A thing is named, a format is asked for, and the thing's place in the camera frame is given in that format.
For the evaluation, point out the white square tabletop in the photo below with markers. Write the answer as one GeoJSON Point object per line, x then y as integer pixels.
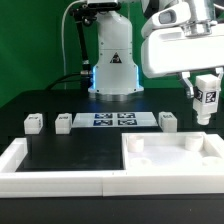
{"type": "Point", "coordinates": [181, 152]}

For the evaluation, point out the white sheet with fiducial markers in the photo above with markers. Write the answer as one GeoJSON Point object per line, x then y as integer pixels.
{"type": "Point", "coordinates": [114, 119]}

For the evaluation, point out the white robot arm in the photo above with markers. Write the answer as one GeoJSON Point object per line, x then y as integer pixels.
{"type": "Point", "coordinates": [115, 74]}

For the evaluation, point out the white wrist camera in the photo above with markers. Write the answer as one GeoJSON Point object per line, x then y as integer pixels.
{"type": "Point", "coordinates": [176, 15]}

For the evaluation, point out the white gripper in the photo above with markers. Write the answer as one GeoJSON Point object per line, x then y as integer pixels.
{"type": "Point", "coordinates": [169, 51]}

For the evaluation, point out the white U-shaped obstacle fence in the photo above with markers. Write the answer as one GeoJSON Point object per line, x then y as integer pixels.
{"type": "Point", "coordinates": [96, 183]}

